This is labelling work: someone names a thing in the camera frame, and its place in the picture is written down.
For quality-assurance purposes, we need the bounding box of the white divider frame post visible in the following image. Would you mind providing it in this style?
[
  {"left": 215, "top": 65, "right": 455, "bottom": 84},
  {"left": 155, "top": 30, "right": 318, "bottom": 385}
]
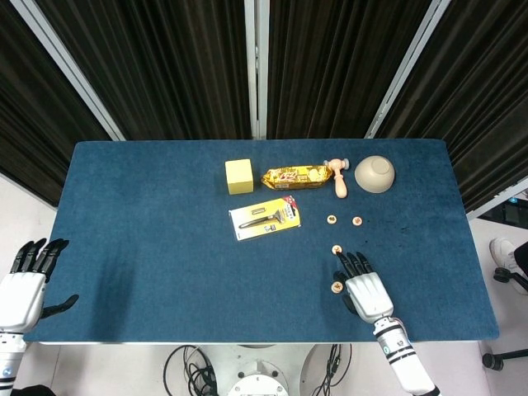
[
  {"left": 465, "top": 176, "right": 528, "bottom": 220},
  {"left": 8, "top": 0, "right": 126, "bottom": 142},
  {"left": 243, "top": 0, "right": 270, "bottom": 140},
  {"left": 364, "top": 0, "right": 451, "bottom": 140}
]

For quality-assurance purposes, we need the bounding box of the gold snack package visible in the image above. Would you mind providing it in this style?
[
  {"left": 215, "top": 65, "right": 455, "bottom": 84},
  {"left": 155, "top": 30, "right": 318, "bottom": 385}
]
[{"left": 261, "top": 164, "right": 334, "bottom": 191}]

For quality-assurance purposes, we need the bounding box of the black trouser leg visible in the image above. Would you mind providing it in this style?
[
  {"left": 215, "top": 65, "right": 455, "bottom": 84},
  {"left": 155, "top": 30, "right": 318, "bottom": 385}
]
[{"left": 512, "top": 241, "right": 528, "bottom": 269}]

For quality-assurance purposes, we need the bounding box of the white sneaker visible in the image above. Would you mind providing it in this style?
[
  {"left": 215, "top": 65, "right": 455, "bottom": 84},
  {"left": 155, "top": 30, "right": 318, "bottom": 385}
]
[{"left": 489, "top": 237, "right": 517, "bottom": 270}]

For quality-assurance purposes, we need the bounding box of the blue velvet table cover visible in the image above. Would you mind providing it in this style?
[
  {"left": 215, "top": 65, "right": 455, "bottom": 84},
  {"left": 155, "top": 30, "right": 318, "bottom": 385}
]
[{"left": 23, "top": 139, "right": 500, "bottom": 344}]

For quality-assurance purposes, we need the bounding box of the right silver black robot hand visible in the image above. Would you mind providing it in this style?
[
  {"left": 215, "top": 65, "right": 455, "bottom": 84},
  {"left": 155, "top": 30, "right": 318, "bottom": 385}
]
[{"left": 332, "top": 252, "right": 394, "bottom": 325}]

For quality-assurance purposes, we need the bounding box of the razor in blister pack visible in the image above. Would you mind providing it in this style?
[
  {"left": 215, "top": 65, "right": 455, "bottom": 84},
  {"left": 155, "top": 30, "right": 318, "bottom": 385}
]
[{"left": 228, "top": 196, "right": 304, "bottom": 243}]

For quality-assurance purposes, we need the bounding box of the black chair base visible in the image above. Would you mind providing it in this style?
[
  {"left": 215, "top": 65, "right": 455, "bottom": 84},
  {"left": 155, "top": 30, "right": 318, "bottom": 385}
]
[{"left": 493, "top": 266, "right": 528, "bottom": 296}]

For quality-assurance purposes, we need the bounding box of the white robot torso base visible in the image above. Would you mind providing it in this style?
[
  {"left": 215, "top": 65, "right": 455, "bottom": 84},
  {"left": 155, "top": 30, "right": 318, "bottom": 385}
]
[{"left": 197, "top": 343, "right": 331, "bottom": 396}]

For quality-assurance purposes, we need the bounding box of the black cable bundle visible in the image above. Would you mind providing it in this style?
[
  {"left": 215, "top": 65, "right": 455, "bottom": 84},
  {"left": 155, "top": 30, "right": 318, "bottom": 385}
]
[
  {"left": 311, "top": 343, "right": 354, "bottom": 396},
  {"left": 163, "top": 344, "right": 219, "bottom": 396}
]

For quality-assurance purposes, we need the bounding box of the dark pleated curtain panel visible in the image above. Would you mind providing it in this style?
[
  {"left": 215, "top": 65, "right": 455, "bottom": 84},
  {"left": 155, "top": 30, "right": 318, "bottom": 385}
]
[
  {"left": 266, "top": 0, "right": 434, "bottom": 140},
  {"left": 377, "top": 0, "right": 528, "bottom": 214},
  {"left": 35, "top": 0, "right": 253, "bottom": 141},
  {"left": 0, "top": 0, "right": 115, "bottom": 207}
]

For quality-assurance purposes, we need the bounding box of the wooden toy hammer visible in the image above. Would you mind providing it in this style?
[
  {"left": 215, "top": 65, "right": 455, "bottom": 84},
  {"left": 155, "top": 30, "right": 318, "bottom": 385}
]
[{"left": 323, "top": 158, "right": 351, "bottom": 200}]

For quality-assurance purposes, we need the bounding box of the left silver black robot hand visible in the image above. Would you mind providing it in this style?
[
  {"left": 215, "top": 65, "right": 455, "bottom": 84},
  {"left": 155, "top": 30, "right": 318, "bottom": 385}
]
[{"left": 0, "top": 238, "right": 80, "bottom": 333}]

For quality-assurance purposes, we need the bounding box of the black stand foot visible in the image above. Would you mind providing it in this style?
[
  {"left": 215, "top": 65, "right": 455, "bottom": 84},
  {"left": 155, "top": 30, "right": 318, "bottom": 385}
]
[{"left": 482, "top": 349, "right": 528, "bottom": 372}]

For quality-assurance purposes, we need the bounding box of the beige upturned bowl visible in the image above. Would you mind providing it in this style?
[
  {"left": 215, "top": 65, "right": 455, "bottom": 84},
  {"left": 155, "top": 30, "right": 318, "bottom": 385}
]
[{"left": 354, "top": 154, "right": 397, "bottom": 194}]

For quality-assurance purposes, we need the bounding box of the yellow cube block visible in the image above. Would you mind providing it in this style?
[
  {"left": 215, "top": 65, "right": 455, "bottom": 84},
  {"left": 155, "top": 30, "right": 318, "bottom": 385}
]
[{"left": 224, "top": 158, "right": 255, "bottom": 195}]

